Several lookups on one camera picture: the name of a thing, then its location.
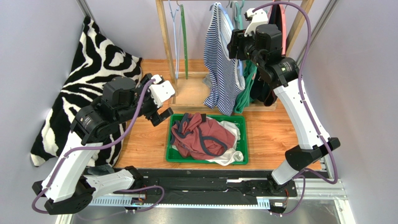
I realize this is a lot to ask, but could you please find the grey tank top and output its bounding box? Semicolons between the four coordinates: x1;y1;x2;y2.
229;1;245;30

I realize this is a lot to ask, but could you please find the blue white striped tank top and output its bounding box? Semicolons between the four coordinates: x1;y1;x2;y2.
204;2;245;116

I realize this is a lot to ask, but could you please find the red tank top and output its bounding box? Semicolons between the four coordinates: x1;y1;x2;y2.
169;113;237;160

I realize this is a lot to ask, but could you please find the light blue wire hanger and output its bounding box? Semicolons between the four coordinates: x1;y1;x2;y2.
167;0;181;79

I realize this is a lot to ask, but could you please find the green plastic hanger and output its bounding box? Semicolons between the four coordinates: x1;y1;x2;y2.
180;4;189;79

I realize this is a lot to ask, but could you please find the light blue plastic hanger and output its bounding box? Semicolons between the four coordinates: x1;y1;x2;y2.
218;4;243;77

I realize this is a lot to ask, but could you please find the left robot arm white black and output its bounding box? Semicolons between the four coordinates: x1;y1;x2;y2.
32;73;176;215

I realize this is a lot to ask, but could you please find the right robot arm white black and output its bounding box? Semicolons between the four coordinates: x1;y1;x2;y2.
227;24;341;195

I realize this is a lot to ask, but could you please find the navy maroon tank top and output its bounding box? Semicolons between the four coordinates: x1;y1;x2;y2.
249;0;287;107

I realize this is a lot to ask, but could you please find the green tank top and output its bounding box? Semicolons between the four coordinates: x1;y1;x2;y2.
234;60;257;114

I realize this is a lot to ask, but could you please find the pink plastic hanger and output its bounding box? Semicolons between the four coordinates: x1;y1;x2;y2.
275;4;287;56

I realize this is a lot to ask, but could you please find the wooden clothes rack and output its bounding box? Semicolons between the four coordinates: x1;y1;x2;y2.
155;0;315;112

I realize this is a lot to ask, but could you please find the green plastic tray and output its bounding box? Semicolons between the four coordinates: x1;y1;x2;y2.
165;113;249;166

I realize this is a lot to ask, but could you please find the zebra print blanket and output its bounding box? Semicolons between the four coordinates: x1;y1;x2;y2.
30;16;143;167

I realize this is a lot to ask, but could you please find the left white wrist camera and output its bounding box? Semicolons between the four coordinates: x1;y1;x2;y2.
149;74;176;108

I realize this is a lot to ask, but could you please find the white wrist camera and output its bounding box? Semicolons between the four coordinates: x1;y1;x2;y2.
149;74;176;108
244;8;269;37

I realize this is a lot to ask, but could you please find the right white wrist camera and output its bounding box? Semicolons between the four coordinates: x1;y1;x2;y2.
244;8;269;37

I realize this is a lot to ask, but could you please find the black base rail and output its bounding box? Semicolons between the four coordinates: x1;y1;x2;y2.
87;168;347;210

